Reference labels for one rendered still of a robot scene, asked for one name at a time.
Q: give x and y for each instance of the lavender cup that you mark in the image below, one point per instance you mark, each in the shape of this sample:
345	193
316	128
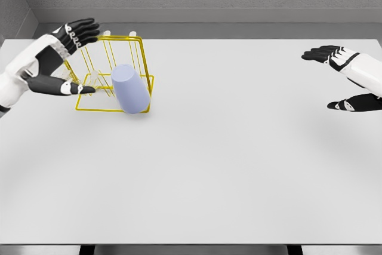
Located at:
131	90

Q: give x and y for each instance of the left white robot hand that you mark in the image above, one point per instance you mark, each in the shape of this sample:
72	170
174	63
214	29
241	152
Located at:
44	58

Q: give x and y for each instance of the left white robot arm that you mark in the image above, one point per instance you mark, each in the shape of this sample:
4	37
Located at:
6	93

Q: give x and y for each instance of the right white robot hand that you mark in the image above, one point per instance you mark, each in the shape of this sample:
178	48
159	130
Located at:
362	67

